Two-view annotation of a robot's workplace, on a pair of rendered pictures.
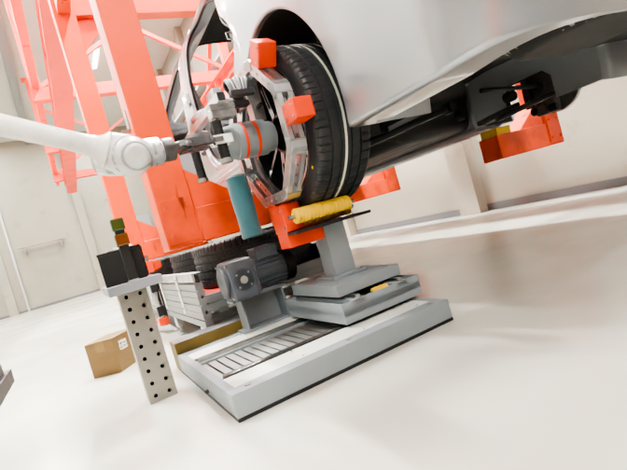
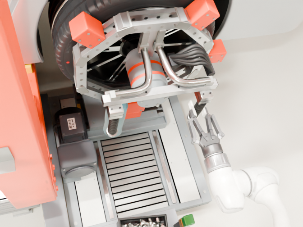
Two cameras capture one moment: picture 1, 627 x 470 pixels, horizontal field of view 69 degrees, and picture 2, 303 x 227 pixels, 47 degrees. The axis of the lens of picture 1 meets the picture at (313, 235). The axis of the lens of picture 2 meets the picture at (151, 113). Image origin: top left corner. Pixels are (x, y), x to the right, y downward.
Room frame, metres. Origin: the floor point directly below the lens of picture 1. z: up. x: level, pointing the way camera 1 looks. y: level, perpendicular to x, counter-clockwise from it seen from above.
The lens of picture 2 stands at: (1.84, 0.91, 2.01)
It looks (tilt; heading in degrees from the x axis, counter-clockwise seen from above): 62 degrees down; 263
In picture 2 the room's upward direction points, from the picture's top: 21 degrees clockwise
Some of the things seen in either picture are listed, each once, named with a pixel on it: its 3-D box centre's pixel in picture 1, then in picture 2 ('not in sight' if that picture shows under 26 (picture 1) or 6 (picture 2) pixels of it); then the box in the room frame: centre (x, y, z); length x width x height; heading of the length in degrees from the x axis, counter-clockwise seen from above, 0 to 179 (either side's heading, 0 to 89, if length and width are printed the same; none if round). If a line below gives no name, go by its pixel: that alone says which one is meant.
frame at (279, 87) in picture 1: (263, 137); (142, 62); (1.84, 0.08, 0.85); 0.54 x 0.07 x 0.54; 27
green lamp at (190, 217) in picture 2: (117, 225); (188, 220); (1.51, 0.61, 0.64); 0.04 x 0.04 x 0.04; 27
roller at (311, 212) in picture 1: (322, 209); not in sight; (1.78, -0.06, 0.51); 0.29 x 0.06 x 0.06; 117
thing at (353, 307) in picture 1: (348, 297); (119, 106); (1.91, -0.07, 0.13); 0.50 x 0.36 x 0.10; 27
